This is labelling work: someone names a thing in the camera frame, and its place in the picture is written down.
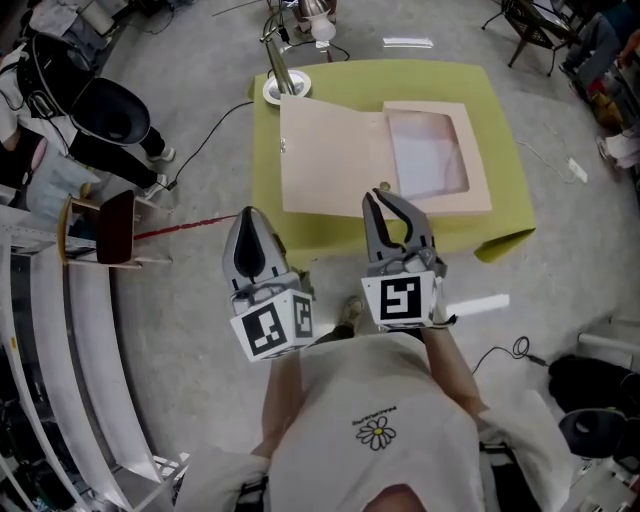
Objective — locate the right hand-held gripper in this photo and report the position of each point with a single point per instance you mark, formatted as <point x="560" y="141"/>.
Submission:
<point x="400" y="300"/>

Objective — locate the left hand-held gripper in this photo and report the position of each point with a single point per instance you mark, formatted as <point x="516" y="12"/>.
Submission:
<point x="270" y="325"/>

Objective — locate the beige windowed cardboard box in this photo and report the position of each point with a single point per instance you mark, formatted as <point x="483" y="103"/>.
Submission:
<point x="330" y="160"/>

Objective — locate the person's right forearm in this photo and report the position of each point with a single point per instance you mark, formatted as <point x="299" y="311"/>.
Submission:
<point x="455" y="370"/>

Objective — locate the person's left forearm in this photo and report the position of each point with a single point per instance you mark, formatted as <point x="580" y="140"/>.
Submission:
<point x="280" y="400"/>

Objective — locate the green tablecloth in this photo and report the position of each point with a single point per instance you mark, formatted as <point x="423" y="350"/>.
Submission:
<point x="270" y="210"/>

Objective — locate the person's left shoe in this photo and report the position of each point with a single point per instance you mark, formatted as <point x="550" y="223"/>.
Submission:
<point x="352" y="312"/>

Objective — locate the person's black trousers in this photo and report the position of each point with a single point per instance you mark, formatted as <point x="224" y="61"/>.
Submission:
<point x="336" y="334"/>

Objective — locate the wooden chair with dark seat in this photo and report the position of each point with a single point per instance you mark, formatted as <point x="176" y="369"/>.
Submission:
<point x="115" y="230"/>

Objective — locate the silver desk lamp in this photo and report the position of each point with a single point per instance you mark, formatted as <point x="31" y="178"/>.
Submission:
<point x="280" y="75"/>

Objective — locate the white power strip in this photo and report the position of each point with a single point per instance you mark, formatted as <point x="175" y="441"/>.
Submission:
<point x="577" y="170"/>

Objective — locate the white curved counter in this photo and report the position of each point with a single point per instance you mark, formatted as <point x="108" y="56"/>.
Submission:
<point x="85" y="375"/>

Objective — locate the person's white daisy t-shirt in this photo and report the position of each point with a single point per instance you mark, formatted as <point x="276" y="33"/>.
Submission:
<point x="380" y="470"/>

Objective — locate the white tube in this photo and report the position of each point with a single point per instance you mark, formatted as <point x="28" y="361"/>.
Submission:
<point x="610" y="341"/>

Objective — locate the dark low table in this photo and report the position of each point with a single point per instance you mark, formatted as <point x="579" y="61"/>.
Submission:
<point x="535" y="30"/>

